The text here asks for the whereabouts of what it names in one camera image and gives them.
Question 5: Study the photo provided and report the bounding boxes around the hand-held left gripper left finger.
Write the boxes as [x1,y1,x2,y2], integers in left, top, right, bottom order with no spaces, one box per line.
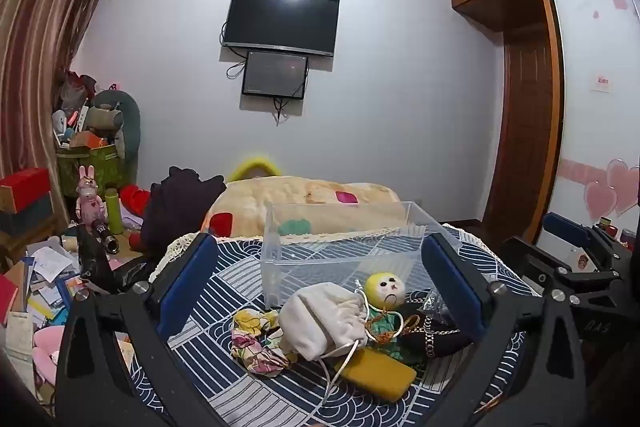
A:
[54,232,226,427]

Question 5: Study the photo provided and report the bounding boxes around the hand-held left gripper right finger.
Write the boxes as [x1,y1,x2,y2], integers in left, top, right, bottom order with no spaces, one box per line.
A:
[421,232,589,427]

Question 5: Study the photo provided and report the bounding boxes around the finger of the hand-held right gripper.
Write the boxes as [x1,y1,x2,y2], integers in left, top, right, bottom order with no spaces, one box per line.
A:
[542,212,626,270]
[500,236,623,305]

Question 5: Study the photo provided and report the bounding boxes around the black pouch with gold chain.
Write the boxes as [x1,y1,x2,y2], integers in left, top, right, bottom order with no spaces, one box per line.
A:
[397,292,477,360]

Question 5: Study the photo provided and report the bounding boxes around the yellow-headed rag doll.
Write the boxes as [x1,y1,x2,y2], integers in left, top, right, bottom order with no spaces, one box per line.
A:
[352,272,422,358]

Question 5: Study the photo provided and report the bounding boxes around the floral fabric scrunchie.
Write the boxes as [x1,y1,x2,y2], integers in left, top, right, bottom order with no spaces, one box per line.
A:
[231,308,299,377]

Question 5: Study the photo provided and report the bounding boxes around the clear plastic box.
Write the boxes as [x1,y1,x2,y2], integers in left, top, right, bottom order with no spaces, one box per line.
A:
[260,201,458,310]

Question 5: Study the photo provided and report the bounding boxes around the yellow sponge block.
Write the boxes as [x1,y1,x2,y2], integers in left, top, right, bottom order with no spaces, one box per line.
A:
[336,347,417,403]

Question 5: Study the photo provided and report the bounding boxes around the white drawstring pouch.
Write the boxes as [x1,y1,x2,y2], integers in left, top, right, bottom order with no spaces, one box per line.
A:
[277,282,369,403]

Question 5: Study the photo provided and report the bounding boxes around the small clear plastic bag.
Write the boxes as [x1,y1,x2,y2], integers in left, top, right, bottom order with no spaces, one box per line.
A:
[415,289,452,324]

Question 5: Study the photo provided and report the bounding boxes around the blue white patterned blanket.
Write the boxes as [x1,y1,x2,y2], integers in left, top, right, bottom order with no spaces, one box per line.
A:
[120,224,546,427]

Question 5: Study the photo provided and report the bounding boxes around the dark purple garment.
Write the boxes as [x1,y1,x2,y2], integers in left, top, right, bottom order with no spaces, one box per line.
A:
[140,166,227,254]

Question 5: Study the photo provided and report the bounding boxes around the white wardrobe door with hearts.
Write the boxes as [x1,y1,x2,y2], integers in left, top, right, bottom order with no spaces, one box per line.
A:
[532,0,640,254]

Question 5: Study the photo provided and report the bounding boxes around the black flashlight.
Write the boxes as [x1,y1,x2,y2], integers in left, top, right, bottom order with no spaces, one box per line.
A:
[90,219,121,256]

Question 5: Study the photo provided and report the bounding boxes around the red plush toy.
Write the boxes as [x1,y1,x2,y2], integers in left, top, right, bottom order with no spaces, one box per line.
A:
[120,184,152,217]

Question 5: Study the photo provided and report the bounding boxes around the green bottle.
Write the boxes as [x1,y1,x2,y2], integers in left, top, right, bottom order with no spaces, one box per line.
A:
[104,188,124,236]

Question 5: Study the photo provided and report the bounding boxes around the brown wooden door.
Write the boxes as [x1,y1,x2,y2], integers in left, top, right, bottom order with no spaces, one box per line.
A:
[481,27,557,234]

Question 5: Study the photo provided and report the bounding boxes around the beige patterned quilt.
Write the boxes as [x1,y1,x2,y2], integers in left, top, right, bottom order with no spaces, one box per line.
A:
[200,176,417,242]

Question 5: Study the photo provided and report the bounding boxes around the pink bunny figure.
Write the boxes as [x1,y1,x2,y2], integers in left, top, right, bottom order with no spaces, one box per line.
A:
[75,165,109,226]

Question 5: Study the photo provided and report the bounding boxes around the pile of papers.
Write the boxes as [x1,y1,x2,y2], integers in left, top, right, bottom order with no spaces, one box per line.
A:
[0,232,87,360]

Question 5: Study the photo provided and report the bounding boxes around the green storage box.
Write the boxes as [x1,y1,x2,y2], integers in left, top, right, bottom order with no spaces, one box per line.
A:
[56,142,127,208]

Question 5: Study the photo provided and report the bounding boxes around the pink plush toy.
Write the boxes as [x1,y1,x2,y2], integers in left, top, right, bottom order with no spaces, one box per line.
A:
[31,324,67,389]

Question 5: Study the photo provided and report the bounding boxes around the teal plush toy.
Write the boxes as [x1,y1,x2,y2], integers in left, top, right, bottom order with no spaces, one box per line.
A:
[94,89,142,178]

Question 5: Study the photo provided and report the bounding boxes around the dark blue box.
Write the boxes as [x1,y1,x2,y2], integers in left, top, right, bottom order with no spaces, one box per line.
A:
[0,194,57,235]

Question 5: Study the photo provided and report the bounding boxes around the red box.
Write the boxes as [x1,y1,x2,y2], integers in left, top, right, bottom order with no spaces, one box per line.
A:
[0,168,54,214]

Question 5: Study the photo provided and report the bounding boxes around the small black monitor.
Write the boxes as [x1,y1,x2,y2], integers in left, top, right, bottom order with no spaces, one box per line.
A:
[242,51,310,99]

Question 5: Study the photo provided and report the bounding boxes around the striped brown curtain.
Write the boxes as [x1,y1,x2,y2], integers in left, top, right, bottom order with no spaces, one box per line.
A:
[0,0,127,220]

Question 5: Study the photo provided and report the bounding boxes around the black monitor cable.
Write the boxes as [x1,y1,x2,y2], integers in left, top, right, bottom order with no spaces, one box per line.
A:
[272,96,292,124]

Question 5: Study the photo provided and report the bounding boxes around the wall-mounted black television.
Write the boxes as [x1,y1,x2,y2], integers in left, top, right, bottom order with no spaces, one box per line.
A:
[222,0,341,57]

